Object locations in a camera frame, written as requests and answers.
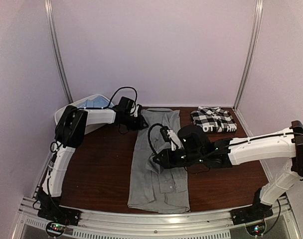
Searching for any light blue folded shirt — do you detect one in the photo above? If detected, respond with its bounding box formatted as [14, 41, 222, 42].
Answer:
[77, 96, 110, 109]

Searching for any silver corner post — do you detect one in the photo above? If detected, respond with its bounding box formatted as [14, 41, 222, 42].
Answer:
[44, 0, 73, 103]
[233, 0, 264, 111]

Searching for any white plastic laundry basket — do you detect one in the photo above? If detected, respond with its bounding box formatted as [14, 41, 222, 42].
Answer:
[54, 94, 115, 132]

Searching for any circuit board with leds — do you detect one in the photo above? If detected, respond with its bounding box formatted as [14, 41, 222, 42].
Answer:
[246, 222, 267, 237]
[45, 222, 66, 237]

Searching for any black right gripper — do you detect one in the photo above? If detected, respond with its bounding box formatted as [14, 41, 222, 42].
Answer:
[153, 147, 204, 169]

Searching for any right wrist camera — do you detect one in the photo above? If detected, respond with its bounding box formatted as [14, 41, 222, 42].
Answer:
[160, 125, 212, 152]

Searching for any right circuit board with leds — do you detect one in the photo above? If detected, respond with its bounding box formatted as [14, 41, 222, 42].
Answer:
[246, 222, 267, 237]

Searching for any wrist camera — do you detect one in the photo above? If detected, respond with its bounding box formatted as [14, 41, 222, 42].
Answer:
[117, 97, 142, 117]
[160, 125, 212, 152]

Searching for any left circuit board with leds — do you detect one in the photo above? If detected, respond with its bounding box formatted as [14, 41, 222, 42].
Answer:
[45, 222, 66, 237]

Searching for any grey long sleeve shirt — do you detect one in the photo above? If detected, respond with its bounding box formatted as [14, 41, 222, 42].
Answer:
[127, 108, 191, 214]

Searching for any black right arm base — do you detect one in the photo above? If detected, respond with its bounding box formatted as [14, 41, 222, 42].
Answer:
[230, 203, 273, 225]

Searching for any aluminium front rail frame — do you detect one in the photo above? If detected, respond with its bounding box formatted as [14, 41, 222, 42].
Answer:
[9, 196, 302, 239]

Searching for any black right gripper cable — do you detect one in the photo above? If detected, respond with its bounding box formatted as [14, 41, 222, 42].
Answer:
[148, 123, 167, 155]

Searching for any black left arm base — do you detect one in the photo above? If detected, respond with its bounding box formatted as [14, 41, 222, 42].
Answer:
[37, 202, 81, 226]

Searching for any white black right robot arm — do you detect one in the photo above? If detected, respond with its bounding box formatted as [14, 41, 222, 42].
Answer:
[150, 120, 303, 220]

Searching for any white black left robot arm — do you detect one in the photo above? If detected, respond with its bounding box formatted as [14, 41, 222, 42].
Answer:
[37, 104, 148, 221]

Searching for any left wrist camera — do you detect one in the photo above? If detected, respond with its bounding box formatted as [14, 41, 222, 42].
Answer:
[117, 97, 142, 117]

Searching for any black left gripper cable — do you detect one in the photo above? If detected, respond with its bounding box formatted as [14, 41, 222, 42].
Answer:
[101, 86, 139, 110]

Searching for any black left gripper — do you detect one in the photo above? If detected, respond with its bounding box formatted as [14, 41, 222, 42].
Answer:
[123, 113, 146, 130]

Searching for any black white plaid folded shirt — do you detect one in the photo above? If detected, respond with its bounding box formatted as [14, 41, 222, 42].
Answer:
[190, 106, 237, 133]

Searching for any silver left corner post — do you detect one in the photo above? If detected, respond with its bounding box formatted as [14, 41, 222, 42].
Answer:
[44, 0, 73, 103]

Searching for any silver right corner post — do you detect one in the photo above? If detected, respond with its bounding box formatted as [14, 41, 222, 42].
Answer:
[233, 0, 264, 111]

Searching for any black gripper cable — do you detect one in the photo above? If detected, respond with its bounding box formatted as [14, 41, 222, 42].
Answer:
[148, 123, 167, 155]
[101, 86, 139, 110]

